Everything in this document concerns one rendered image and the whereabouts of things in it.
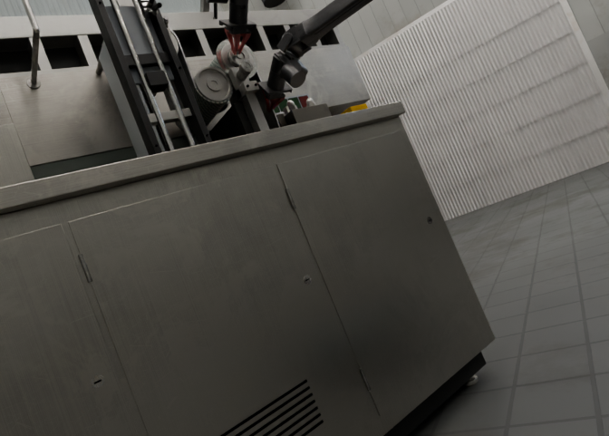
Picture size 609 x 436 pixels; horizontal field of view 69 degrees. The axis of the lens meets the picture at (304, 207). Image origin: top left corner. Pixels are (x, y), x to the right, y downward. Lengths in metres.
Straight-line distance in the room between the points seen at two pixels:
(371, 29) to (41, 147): 6.87
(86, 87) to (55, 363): 1.06
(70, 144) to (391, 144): 1.03
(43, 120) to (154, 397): 1.03
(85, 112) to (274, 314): 1.00
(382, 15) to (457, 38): 1.29
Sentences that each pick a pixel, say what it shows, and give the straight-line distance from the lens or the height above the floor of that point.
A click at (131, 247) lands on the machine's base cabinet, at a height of 0.73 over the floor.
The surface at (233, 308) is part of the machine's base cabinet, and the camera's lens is 1.00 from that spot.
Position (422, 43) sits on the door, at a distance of 7.66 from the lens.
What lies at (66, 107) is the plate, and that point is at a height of 1.31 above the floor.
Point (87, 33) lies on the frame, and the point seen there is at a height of 1.58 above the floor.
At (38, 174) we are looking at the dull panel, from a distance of 1.61.
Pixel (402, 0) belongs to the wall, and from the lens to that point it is 7.96.
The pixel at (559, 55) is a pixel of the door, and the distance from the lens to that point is 7.35.
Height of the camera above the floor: 0.62
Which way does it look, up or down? 4 degrees up
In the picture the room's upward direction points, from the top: 22 degrees counter-clockwise
